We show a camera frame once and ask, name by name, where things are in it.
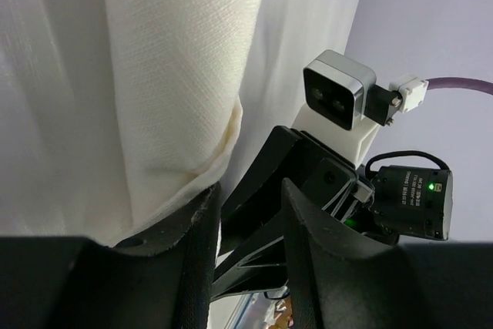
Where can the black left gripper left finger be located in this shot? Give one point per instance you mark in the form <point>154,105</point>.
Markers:
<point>159,278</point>

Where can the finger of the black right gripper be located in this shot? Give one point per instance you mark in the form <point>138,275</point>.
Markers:
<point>287,153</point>
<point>247,270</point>

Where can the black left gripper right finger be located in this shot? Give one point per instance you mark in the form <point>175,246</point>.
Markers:
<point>339,278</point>

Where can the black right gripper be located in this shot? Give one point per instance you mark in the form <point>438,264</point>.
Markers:
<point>359,207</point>

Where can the white cloth napkin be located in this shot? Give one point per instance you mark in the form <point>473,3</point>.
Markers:
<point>177,66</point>

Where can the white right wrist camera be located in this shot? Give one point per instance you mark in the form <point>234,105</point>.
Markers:
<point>344,106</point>

